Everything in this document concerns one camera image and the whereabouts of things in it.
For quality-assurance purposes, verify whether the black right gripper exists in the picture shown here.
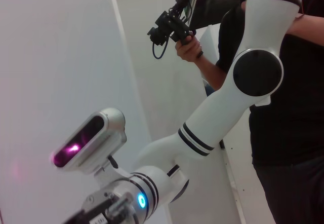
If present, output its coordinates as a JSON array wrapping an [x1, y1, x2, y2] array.
[[60, 196, 139, 224]]

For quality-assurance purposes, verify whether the black handheld controller device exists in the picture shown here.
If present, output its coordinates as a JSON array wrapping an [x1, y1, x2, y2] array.
[[147, 10, 197, 46]]

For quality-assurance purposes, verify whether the bare person forearm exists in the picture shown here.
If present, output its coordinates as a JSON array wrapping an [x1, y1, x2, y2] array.
[[285, 12, 324, 45], [196, 54, 228, 90]]

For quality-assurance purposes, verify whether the bare person hand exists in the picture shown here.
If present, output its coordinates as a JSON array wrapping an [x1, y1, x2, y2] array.
[[175, 35, 203, 63]]

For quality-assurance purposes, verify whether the person torso in black clothes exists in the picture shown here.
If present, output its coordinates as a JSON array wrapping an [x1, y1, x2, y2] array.
[[215, 0, 324, 224]]

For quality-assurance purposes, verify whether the dark monitor screen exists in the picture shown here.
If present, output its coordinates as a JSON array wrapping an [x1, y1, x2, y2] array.
[[188, 0, 250, 31]]

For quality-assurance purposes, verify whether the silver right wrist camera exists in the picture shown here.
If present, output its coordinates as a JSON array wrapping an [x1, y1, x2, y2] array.
[[50, 107, 127, 176]]

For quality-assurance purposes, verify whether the blue looped cable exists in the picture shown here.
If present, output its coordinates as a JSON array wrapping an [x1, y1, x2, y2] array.
[[151, 38, 170, 60]]

